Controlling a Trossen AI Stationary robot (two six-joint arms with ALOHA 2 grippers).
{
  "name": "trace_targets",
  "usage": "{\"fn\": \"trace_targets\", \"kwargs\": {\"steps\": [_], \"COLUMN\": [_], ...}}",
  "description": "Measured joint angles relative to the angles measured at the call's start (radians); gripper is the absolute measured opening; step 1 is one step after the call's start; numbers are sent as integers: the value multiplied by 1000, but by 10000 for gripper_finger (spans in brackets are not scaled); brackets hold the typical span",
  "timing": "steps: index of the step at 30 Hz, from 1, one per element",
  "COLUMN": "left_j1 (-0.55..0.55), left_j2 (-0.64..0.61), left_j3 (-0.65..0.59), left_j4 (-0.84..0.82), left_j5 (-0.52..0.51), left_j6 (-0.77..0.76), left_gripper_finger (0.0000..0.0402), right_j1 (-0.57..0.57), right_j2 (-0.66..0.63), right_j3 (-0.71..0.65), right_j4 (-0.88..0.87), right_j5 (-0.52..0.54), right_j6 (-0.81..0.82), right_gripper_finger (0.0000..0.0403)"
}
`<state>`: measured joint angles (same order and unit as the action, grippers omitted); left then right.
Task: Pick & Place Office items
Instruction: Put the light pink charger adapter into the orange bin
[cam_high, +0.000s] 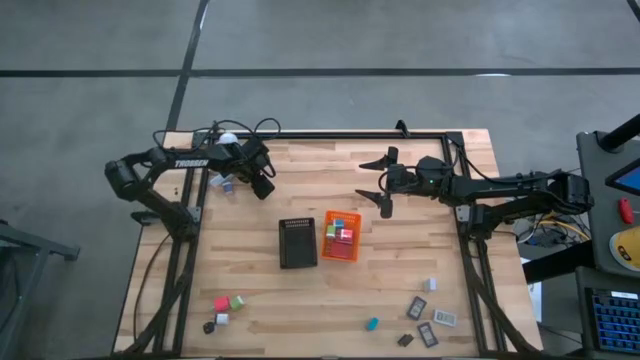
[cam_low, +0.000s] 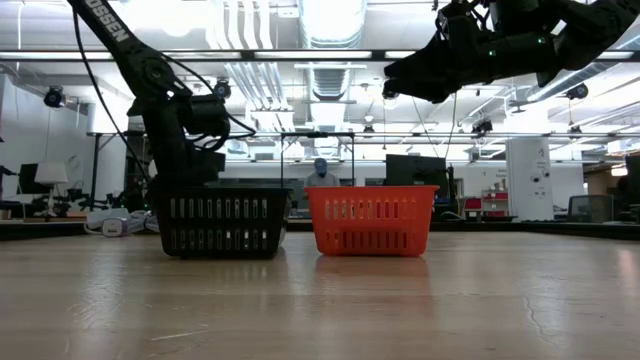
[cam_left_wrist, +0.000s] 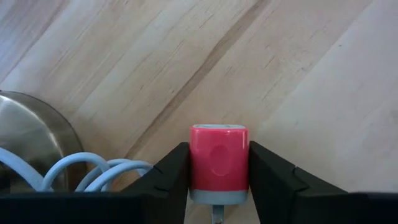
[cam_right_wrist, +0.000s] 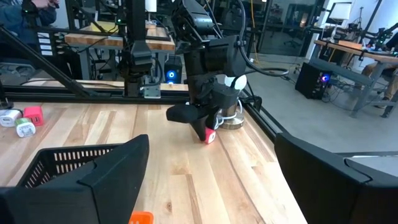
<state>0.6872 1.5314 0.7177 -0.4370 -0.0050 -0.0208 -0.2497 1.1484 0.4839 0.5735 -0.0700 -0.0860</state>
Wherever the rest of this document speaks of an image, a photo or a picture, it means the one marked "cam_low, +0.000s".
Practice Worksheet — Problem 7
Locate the large black monitor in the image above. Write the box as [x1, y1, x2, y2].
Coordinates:
[383, 153, 454, 221]

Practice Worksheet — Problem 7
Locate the white round column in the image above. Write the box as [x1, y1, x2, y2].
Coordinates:
[505, 137, 555, 222]

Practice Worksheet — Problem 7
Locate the orange slotted plastic basket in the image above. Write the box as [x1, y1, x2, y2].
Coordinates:
[304, 185, 441, 258]

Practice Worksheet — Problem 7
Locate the person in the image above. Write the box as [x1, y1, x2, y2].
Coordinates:
[304, 157, 341, 189]

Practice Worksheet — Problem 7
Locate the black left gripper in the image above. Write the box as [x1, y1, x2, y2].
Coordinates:
[147, 142, 227, 190]

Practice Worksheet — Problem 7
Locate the white desk lamp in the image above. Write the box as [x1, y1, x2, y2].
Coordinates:
[33, 160, 69, 217]

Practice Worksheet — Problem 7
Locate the black overhead beam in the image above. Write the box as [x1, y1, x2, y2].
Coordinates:
[0, 48, 640, 64]

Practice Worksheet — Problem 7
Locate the black slotted plastic basket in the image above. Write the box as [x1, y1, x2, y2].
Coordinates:
[152, 187, 293, 260]

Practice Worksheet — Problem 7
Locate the small black monitor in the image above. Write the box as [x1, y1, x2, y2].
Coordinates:
[17, 163, 39, 195]

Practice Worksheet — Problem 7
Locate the black tall stand frame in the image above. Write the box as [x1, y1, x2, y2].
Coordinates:
[278, 131, 356, 190]

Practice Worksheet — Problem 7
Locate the red drawer cabinet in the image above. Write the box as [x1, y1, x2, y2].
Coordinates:
[462, 188, 510, 219]

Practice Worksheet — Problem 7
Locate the white power adapter with cable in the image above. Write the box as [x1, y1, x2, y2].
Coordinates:
[83, 208, 160, 238]

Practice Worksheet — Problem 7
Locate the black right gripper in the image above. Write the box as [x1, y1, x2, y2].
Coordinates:
[382, 22, 501, 105]

